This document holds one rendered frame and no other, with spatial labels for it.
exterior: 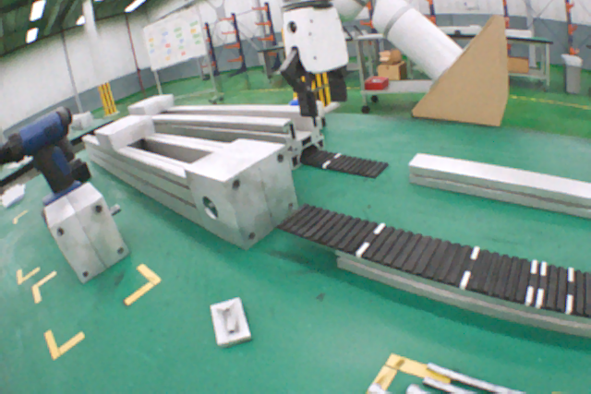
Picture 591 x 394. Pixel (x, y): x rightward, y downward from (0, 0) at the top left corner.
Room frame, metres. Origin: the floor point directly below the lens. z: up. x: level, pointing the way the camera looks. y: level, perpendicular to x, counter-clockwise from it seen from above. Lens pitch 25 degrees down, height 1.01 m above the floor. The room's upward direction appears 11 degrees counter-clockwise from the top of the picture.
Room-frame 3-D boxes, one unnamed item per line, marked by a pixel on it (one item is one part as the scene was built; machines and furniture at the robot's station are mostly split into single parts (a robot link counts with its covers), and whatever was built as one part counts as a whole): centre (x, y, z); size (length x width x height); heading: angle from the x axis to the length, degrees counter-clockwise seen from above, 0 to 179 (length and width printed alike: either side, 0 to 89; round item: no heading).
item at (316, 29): (0.49, -0.07, 1.00); 0.10 x 0.07 x 0.11; 135
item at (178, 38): (6.16, 1.83, 0.97); 1.51 x 0.50 x 1.95; 68
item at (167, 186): (0.67, 0.39, 0.82); 0.80 x 0.10 x 0.09; 45
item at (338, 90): (0.52, -0.11, 0.91); 0.03 x 0.03 x 0.07; 45
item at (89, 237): (0.33, 0.31, 0.83); 0.11 x 0.10 x 0.10; 135
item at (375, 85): (3.33, -1.36, 0.50); 1.03 x 0.55 x 1.01; 60
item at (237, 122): (0.81, 0.25, 0.82); 0.80 x 0.10 x 0.09; 45
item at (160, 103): (0.98, 0.43, 0.87); 0.16 x 0.11 x 0.07; 45
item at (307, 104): (0.45, -0.03, 0.91); 0.03 x 0.03 x 0.07; 45
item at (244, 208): (0.37, 0.06, 0.83); 0.12 x 0.09 x 0.10; 135
